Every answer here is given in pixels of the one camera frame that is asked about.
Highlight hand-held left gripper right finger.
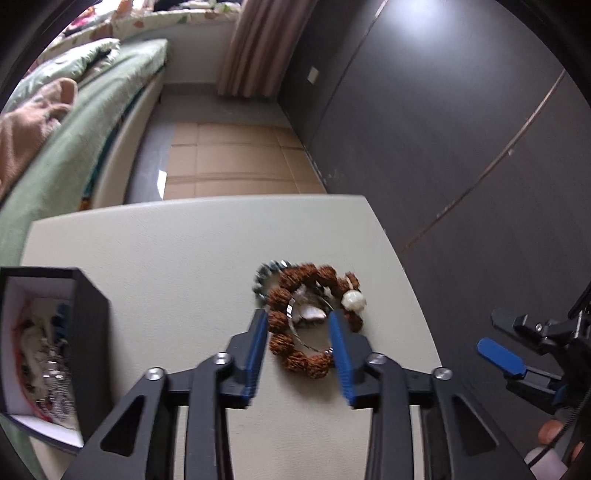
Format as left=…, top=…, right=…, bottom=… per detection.
left=327, top=310, right=536, bottom=480

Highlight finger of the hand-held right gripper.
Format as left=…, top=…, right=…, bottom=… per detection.
left=477, top=337, right=563, bottom=410
left=491, top=308, right=576, bottom=357

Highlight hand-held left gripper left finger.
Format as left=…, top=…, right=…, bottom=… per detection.
left=60, top=308, right=269, bottom=480

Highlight silver bangle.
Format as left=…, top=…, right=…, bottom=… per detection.
left=286, top=284, right=335, bottom=356

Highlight pearly shell pendant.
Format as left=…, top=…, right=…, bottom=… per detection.
left=295, top=286, right=331, bottom=326

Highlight dark bead bracelet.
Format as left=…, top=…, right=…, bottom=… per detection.
left=253, top=261, right=291, bottom=301

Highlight brown bead bracelet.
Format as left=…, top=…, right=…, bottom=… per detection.
left=267, top=263, right=368, bottom=380

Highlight black jewelry box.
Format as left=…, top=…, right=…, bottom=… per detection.
left=0, top=267, right=112, bottom=455

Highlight blue bead bracelet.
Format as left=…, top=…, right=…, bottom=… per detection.
left=48, top=302, right=72, bottom=342

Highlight silver chain with ring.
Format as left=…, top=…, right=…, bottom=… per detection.
left=28, top=351, right=75, bottom=416

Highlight white plastic bag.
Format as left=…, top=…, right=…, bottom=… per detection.
left=21, top=318, right=61, bottom=365

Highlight person's right hand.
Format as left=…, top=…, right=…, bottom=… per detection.
left=538, top=418, right=587, bottom=464

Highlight cardboard floor sheets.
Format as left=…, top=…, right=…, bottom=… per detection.
left=163, top=121, right=328, bottom=200

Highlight bed with green sheet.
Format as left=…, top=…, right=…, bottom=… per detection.
left=0, top=38, right=169, bottom=273

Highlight pink curtain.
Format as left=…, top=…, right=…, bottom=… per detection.
left=216, top=0, right=319, bottom=99

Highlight pink fleece blanket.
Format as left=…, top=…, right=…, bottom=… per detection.
left=0, top=78, right=78, bottom=199

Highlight printed window seat cushion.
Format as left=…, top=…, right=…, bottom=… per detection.
left=60, top=0, right=252, bottom=44

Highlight floral green quilt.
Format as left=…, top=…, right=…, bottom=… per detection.
left=2, top=38, right=122, bottom=114

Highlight black cable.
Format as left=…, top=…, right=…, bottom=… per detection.
left=526, top=392, right=591, bottom=467

